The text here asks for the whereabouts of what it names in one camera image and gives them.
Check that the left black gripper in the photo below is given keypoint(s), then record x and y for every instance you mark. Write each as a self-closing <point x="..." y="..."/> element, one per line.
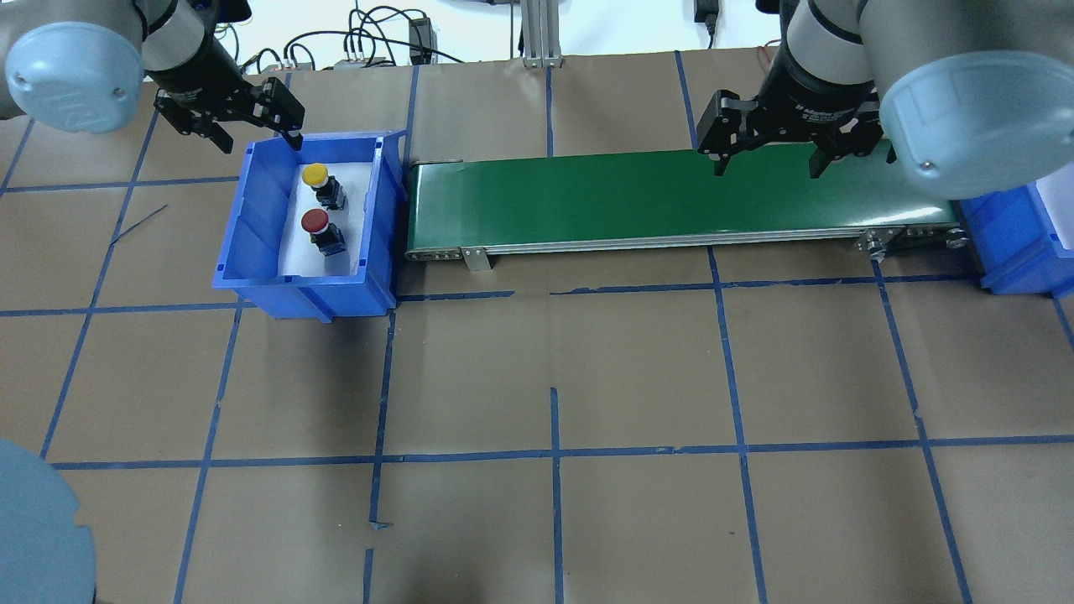
<point x="199" y="77"/>

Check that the left white foam pad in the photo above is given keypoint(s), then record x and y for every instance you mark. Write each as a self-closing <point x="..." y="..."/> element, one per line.
<point x="297" y="255"/>

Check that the yellow push button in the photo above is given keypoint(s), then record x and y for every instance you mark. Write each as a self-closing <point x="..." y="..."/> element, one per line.
<point x="327" y="190"/>

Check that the red push button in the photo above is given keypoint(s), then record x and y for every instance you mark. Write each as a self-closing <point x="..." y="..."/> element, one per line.
<point x="323" y="233"/>

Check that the aluminium frame post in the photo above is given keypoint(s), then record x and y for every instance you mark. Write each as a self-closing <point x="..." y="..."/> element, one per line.
<point x="540" y="34"/>

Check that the black power adapter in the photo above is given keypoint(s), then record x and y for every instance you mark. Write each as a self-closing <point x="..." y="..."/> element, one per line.
<point x="421" y="40"/>

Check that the green conveyor belt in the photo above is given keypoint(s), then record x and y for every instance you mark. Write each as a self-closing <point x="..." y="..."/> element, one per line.
<point x="475" y="211"/>

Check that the blue plastic bin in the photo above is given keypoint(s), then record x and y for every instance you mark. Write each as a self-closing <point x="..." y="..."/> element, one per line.
<point x="1017" y="247"/>
<point x="248" y="262"/>

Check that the right blue plastic bin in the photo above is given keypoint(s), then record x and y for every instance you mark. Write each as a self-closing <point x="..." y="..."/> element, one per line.
<point x="1017" y="247"/>

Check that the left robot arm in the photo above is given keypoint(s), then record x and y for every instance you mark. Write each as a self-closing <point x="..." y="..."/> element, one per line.
<point x="79" y="67"/>

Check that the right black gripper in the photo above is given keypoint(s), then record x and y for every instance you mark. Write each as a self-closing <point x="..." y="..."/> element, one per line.
<point x="807" y="94"/>

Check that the left blue plastic bin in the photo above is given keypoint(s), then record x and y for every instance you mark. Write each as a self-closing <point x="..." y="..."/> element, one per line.
<point x="248" y="262"/>

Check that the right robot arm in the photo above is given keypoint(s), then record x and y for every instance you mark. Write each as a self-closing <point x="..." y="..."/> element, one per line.
<point x="973" y="96"/>

